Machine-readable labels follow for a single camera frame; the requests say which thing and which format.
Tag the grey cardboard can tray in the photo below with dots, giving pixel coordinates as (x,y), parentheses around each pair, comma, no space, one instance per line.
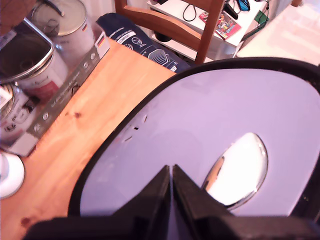
(67,95)

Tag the dark blue printed package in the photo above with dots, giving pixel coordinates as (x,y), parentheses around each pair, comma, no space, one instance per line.
(150,47)

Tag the small can with paper label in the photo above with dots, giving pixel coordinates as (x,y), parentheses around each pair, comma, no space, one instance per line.
(12,115)

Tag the wooden chair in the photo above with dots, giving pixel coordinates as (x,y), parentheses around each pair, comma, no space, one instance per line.
(207,30)

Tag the red printed booklet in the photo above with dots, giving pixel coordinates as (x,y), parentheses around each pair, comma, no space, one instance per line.
(228,27)

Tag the black remote control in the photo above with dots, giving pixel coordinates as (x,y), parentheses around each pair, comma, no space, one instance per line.
(231,11)

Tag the white shelf table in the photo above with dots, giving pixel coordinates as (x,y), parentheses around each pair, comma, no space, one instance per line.
(175,7)

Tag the white round security camera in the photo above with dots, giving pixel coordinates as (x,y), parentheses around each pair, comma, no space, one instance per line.
(10,175)

